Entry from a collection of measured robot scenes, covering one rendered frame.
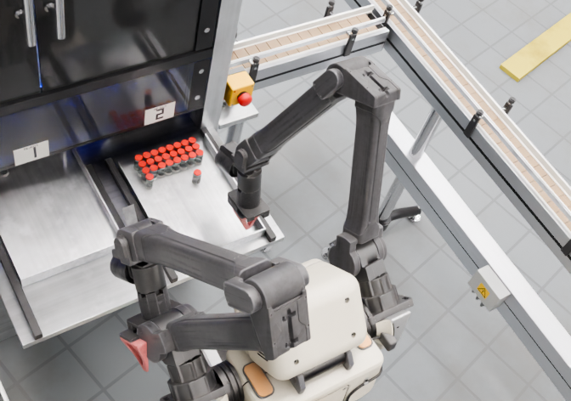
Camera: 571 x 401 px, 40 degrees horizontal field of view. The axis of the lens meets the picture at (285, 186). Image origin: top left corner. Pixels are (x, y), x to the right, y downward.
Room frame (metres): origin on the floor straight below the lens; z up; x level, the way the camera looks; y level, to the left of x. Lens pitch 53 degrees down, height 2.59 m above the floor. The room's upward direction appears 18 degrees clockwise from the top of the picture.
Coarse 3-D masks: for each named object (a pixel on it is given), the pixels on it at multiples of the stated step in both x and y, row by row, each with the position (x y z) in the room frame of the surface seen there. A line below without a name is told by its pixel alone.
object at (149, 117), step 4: (164, 104) 1.30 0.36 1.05; (168, 104) 1.31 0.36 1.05; (172, 104) 1.31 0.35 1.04; (156, 108) 1.28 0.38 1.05; (160, 108) 1.29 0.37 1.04; (164, 108) 1.30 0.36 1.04; (168, 108) 1.31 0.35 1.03; (172, 108) 1.32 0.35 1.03; (148, 112) 1.26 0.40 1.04; (152, 112) 1.27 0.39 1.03; (156, 112) 1.28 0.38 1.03; (160, 112) 1.29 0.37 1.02; (164, 112) 1.30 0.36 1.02; (168, 112) 1.31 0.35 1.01; (172, 112) 1.32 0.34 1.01; (144, 116) 1.26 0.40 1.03; (148, 116) 1.26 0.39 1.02; (152, 116) 1.27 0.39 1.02; (160, 116) 1.29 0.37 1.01; (164, 116) 1.30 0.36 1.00; (168, 116) 1.31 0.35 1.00; (144, 120) 1.26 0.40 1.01; (148, 120) 1.27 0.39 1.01; (152, 120) 1.27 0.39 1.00; (156, 120) 1.28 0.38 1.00; (160, 120) 1.29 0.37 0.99; (144, 124) 1.26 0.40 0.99; (148, 124) 1.27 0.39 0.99
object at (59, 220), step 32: (64, 160) 1.15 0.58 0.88; (0, 192) 0.99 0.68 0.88; (32, 192) 1.02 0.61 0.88; (64, 192) 1.05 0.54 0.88; (96, 192) 1.07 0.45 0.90; (0, 224) 0.91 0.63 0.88; (32, 224) 0.94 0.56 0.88; (64, 224) 0.96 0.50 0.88; (96, 224) 0.99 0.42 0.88; (32, 256) 0.85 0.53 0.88; (64, 256) 0.88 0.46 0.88; (96, 256) 0.90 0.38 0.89
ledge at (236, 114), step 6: (228, 108) 1.51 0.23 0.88; (234, 108) 1.51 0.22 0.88; (240, 108) 1.52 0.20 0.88; (246, 108) 1.53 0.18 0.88; (252, 108) 1.54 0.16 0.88; (222, 114) 1.48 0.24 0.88; (228, 114) 1.48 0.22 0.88; (234, 114) 1.49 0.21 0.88; (240, 114) 1.50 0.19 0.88; (246, 114) 1.51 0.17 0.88; (252, 114) 1.51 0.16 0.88; (222, 120) 1.45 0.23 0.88; (228, 120) 1.46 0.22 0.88; (234, 120) 1.47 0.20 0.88; (240, 120) 1.48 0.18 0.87; (246, 120) 1.50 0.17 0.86; (222, 126) 1.44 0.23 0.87; (228, 126) 1.45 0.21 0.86
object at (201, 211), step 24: (120, 168) 1.17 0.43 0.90; (192, 168) 1.25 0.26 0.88; (216, 168) 1.28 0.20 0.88; (144, 192) 1.13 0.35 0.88; (168, 192) 1.16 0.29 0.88; (192, 192) 1.18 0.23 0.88; (216, 192) 1.20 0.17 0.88; (144, 216) 1.06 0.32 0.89; (168, 216) 1.09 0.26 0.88; (192, 216) 1.11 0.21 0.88; (216, 216) 1.13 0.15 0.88; (216, 240) 1.06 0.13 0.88; (240, 240) 1.07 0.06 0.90
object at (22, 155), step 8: (32, 144) 1.05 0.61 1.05; (40, 144) 1.06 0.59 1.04; (16, 152) 1.02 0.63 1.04; (24, 152) 1.03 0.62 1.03; (32, 152) 1.05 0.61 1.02; (40, 152) 1.06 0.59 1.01; (48, 152) 1.07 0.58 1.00; (16, 160) 1.02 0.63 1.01; (24, 160) 1.03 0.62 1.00; (32, 160) 1.04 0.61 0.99
